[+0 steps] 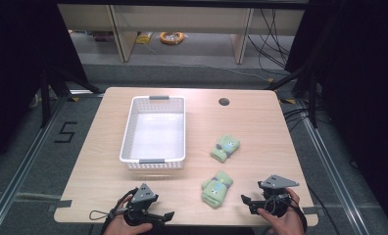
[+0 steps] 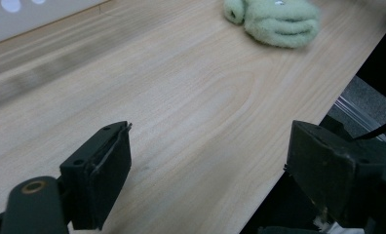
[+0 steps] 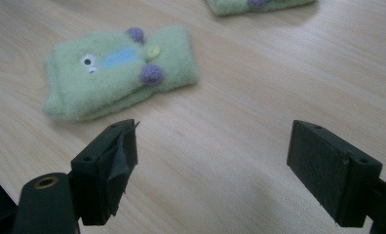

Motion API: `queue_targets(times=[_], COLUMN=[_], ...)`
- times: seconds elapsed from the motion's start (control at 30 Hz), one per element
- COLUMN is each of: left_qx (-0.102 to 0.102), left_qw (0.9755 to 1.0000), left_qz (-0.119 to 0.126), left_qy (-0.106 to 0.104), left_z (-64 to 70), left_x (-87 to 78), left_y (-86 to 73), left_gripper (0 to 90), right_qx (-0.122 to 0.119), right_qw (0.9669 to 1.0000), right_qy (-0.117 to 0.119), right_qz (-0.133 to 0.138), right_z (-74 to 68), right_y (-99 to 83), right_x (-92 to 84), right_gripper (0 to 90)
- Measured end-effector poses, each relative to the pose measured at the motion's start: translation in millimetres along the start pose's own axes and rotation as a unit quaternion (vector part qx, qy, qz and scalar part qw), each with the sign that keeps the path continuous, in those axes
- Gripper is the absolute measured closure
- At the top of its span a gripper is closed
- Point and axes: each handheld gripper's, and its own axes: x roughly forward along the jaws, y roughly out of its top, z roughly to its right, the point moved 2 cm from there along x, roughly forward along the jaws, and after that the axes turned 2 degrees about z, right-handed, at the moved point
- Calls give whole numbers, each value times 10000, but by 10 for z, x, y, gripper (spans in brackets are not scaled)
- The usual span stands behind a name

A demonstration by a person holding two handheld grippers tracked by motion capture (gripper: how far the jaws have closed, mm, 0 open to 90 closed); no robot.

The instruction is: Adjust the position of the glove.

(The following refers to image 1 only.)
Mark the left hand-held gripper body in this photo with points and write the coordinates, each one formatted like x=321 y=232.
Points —
x=142 y=196

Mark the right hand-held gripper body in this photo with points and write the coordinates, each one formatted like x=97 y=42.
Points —
x=275 y=189

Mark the green cartoon-face sock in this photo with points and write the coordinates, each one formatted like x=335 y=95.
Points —
x=216 y=190
x=225 y=147

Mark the white plastic basket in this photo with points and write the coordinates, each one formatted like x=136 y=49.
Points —
x=156 y=133

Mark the person's right hand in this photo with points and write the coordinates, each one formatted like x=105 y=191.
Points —
x=285 y=224

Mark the person's left hand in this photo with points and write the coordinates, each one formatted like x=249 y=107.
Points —
x=118 y=225

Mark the grey tape strip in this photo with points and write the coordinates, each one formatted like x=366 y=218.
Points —
x=309 y=211
x=61 y=205

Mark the black metal stand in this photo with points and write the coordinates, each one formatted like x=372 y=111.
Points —
x=46 y=94
x=313 y=98

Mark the black table grommet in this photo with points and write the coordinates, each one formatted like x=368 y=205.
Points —
x=224 y=102

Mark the dark curtain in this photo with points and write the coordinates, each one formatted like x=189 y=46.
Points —
x=362 y=81
x=15 y=65

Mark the yellow packet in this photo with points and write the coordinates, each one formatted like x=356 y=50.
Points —
x=144 y=38

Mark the beige shelf unit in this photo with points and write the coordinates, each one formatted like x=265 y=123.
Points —
x=182 y=19

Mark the aluminium floor rail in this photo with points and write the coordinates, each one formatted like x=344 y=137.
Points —
x=332 y=169
x=15 y=176

